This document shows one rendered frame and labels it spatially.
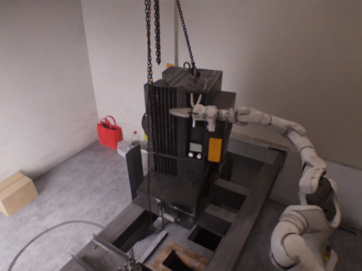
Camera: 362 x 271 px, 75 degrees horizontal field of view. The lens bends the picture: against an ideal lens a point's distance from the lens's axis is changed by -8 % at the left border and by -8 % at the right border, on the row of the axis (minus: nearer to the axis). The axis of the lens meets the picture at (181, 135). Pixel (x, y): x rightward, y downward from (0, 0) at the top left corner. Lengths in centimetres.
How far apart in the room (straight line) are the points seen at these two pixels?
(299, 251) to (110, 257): 127
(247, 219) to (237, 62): 151
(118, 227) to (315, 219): 140
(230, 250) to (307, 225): 93
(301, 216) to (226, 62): 202
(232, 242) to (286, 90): 151
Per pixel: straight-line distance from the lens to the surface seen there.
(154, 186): 190
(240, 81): 273
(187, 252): 262
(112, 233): 197
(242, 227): 199
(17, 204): 343
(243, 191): 227
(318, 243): 113
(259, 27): 258
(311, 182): 97
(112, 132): 388
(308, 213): 99
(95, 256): 187
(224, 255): 183
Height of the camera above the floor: 217
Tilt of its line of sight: 31 degrees down
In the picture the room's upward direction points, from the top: straight up
